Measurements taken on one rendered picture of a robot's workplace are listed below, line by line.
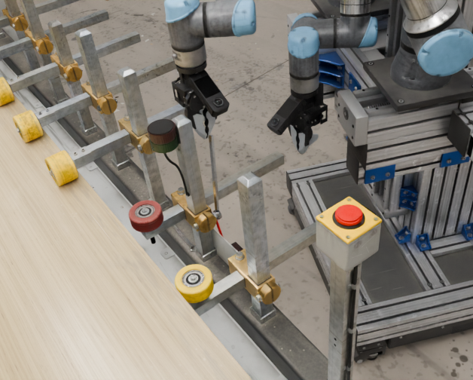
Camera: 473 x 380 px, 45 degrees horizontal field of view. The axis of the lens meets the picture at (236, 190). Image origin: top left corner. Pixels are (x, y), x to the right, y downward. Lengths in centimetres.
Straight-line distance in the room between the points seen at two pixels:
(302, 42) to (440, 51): 32
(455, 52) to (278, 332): 72
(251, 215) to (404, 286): 107
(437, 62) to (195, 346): 77
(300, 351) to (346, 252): 52
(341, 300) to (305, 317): 126
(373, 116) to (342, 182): 98
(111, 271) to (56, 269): 13
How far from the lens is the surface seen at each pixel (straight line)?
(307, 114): 152
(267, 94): 340
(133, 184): 179
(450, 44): 128
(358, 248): 86
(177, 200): 144
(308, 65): 143
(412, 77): 149
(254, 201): 109
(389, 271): 213
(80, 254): 134
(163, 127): 122
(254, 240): 116
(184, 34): 127
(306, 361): 132
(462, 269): 218
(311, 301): 228
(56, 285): 130
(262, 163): 153
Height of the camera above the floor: 183
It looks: 42 degrees down
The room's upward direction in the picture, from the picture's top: 7 degrees counter-clockwise
